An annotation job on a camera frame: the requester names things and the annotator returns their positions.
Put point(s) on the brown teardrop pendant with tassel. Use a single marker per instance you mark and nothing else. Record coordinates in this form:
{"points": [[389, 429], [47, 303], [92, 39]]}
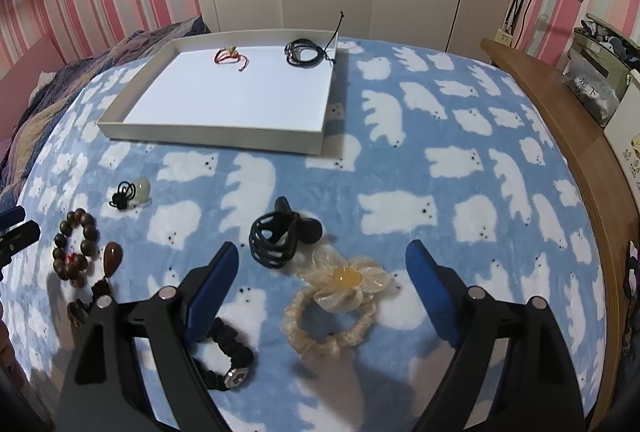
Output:
{"points": [[113, 258]]}

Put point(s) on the black scrunchie with silver charm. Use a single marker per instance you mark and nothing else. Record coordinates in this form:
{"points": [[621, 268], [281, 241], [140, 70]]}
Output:
{"points": [[240, 352]]}

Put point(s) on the dark patterned quilt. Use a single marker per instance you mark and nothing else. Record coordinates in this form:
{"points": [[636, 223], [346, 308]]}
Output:
{"points": [[40, 112]]}

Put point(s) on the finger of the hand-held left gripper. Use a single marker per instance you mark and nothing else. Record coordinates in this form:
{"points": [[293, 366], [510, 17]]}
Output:
{"points": [[20, 237], [12, 215]]}

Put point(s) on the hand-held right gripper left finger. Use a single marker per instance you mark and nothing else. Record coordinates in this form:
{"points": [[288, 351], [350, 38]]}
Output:
{"points": [[212, 292]]}

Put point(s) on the wall socket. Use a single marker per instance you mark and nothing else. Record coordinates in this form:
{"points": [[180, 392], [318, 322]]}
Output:
{"points": [[503, 36]]}

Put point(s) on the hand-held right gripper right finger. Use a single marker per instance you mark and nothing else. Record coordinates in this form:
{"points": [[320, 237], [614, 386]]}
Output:
{"points": [[430, 287]]}

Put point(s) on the cream flower scrunchie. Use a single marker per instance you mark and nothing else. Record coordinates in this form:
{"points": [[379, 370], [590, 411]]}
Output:
{"points": [[345, 279]]}

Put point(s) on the blue blanket with white bears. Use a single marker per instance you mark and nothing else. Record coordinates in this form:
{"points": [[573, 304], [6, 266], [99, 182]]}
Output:
{"points": [[450, 212]]}

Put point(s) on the pink headboard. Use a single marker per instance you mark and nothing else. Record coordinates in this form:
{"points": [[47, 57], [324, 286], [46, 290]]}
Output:
{"points": [[25, 72]]}

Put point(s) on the green grey bag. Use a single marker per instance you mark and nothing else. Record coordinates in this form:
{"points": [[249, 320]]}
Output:
{"points": [[600, 47]]}

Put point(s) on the black hair claw clip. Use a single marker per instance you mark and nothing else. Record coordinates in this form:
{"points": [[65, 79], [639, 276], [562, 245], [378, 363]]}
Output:
{"points": [[310, 232]]}

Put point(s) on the white shallow tray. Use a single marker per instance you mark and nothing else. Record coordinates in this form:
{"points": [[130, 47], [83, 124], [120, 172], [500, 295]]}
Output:
{"points": [[225, 87]]}

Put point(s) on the white printed box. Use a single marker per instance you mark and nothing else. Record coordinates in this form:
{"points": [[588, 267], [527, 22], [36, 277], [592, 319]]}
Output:
{"points": [[625, 137]]}

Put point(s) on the clear plastic bag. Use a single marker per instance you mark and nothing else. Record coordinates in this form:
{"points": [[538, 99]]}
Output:
{"points": [[590, 92]]}

